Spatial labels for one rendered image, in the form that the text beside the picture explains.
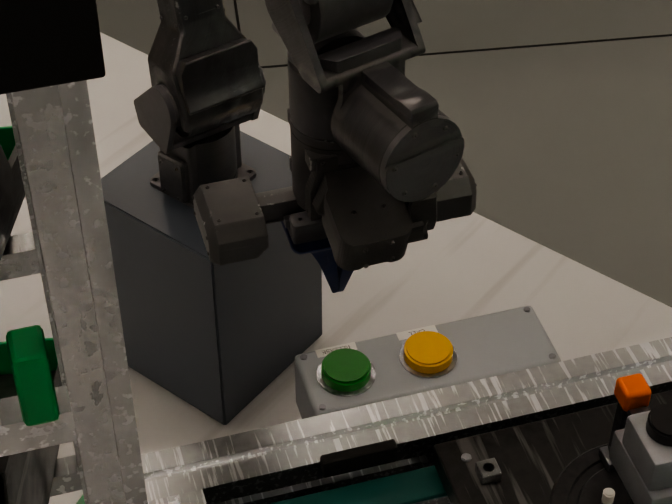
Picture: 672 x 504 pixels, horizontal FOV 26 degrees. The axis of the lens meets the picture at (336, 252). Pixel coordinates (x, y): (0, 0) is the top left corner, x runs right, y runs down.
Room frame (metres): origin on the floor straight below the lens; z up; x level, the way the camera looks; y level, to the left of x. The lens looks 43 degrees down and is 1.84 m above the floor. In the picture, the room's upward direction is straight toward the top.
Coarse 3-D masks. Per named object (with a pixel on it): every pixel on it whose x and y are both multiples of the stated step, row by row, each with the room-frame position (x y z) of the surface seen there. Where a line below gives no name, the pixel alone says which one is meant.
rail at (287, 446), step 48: (480, 384) 0.78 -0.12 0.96; (528, 384) 0.78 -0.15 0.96; (576, 384) 0.78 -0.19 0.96; (288, 432) 0.73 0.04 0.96; (336, 432) 0.73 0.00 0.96; (384, 432) 0.73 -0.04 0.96; (432, 432) 0.73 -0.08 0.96; (480, 432) 0.74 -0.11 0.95; (192, 480) 0.68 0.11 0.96; (240, 480) 0.68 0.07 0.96; (288, 480) 0.70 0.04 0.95; (336, 480) 0.71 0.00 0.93
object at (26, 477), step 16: (0, 352) 0.59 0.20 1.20; (48, 352) 0.59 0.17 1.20; (0, 368) 0.58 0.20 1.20; (0, 384) 0.57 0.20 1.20; (48, 448) 0.47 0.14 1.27; (0, 464) 0.37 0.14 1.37; (16, 464) 0.39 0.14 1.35; (32, 464) 0.42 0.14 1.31; (48, 464) 0.46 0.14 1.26; (0, 480) 0.37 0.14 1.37; (16, 480) 0.38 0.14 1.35; (32, 480) 0.41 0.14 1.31; (48, 480) 0.45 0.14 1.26; (0, 496) 0.36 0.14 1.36; (16, 496) 0.38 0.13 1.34; (32, 496) 0.41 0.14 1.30; (48, 496) 0.44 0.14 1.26
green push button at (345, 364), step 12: (324, 360) 0.80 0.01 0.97; (336, 360) 0.80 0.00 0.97; (348, 360) 0.80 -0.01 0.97; (360, 360) 0.80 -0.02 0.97; (324, 372) 0.78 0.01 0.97; (336, 372) 0.78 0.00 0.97; (348, 372) 0.78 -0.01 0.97; (360, 372) 0.78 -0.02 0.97; (336, 384) 0.77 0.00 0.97; (348, 384) 0.77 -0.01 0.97; (360, 384) 0.77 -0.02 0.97
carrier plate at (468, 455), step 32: (576, 416) 0.74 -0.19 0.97; (608, 416) 0.74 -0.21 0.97; (448, 448) 0.71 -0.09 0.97; (480, 448) 0.71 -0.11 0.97; (512, 448) 0.71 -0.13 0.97; (544, 448) 0.71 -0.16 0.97; (576, 448) 0.71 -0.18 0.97; (448, 480) 0.68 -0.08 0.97; (512, 480) 0.68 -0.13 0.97; (544, 480) 0.68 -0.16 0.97
